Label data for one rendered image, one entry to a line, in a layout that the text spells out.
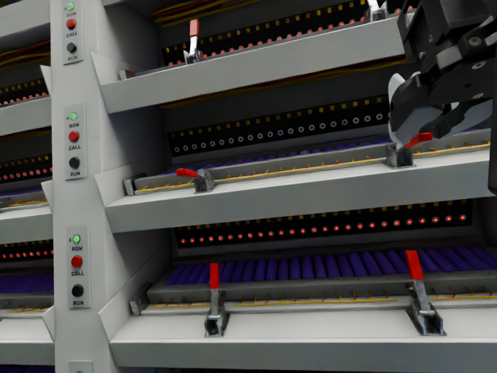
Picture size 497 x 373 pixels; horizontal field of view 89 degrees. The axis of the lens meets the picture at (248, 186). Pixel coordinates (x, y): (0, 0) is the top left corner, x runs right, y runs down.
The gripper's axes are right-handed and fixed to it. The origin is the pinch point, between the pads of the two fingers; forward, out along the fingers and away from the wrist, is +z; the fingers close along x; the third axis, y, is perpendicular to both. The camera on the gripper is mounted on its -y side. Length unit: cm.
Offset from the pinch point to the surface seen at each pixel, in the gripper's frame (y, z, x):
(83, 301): -15.5, 6.9, 46.3
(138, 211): -3.0, 5.6, 36.9
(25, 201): 2, 10, 65
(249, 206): -4.0, 6.2, 20.0
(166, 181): 2.2, 9.1, 34.5
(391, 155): 0.6, 5.9, 1.0
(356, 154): 2.4, 8.9, 4.5
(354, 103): 15.3, 17.4, 1.1
